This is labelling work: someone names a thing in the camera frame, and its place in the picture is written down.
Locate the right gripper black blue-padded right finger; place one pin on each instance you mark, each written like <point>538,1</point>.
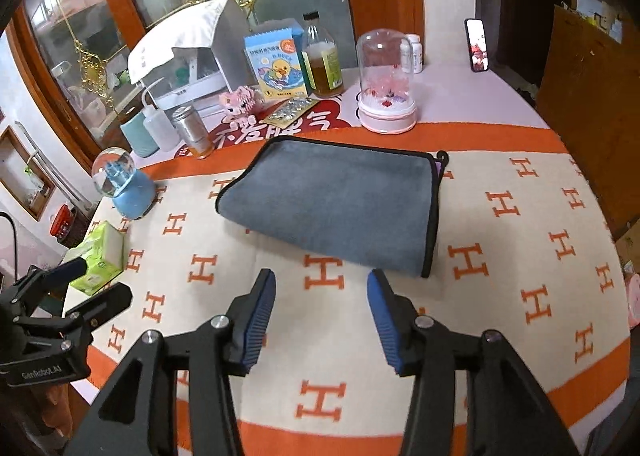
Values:
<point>508,412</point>

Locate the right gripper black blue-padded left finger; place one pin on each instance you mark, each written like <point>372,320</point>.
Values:
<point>136,412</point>

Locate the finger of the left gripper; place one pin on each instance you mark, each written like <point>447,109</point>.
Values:
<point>59,277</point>
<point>97,310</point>

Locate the purple and grey towel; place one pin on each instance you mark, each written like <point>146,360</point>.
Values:
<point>371,206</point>

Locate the green tissue pack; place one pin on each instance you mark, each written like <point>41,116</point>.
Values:
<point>103,251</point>

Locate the blue snow globe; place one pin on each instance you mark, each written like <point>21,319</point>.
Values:
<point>115,176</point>

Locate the orange cream H-pattern tablecloth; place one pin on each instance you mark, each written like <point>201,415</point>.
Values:
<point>522,254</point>

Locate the teal cylindrical container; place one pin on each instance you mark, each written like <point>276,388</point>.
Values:
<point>139,139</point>

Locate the pink cylindrical container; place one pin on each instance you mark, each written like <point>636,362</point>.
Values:
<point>633,300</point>

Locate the white squeeze bottle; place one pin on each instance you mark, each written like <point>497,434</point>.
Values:
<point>158,125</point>

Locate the silver metal can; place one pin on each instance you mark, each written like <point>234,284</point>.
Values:
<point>192,130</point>

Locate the cardboard box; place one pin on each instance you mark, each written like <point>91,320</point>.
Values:
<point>628,251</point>

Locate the pink block toy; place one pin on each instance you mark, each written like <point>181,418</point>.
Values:
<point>238,107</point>

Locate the pill blister pack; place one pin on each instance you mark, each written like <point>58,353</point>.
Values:
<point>289,112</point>

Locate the brown liquid glass bottle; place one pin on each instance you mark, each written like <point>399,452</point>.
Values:
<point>321,58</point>

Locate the pink glass dome ornament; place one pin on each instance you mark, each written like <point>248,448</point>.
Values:
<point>385,102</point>

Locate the white pill bottle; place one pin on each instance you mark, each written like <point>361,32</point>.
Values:
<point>411,54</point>

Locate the black smartphone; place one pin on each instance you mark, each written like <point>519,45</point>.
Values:
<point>477,45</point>

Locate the wooden shelf cabinet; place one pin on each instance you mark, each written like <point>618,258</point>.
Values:
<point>589,95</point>

